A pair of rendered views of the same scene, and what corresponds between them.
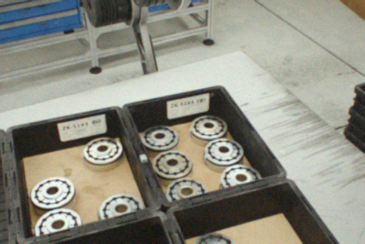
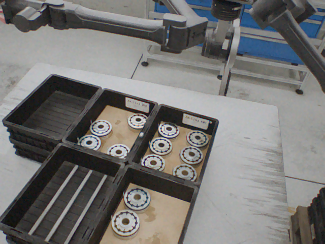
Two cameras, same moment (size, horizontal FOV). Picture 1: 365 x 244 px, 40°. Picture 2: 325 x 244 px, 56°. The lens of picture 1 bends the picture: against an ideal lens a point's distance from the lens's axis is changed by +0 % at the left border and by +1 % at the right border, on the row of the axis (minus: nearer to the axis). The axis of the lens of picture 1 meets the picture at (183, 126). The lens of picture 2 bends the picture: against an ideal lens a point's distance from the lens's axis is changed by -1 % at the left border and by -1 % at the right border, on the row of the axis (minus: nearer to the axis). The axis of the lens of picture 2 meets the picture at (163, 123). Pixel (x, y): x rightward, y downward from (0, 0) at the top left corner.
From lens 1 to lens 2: 0.54 m
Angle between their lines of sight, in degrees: 26
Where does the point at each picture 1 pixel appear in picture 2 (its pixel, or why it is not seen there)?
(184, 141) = (181, 138)
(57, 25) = not seen: hidden behind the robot
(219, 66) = (254, 109)
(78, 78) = (207, 77)
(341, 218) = (235, 229)
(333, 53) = not seen: outside the picture
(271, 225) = (179, 205)
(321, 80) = not seen: outside the picture
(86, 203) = (111, 141)
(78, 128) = (134, 103)
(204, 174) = (173, 160)
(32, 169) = (105, 112)
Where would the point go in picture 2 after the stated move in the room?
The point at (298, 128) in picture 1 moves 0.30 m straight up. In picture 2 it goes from (264, 168) to (284, 125)
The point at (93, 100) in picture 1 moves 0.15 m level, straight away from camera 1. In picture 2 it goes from (172, 93) to (182, 81)
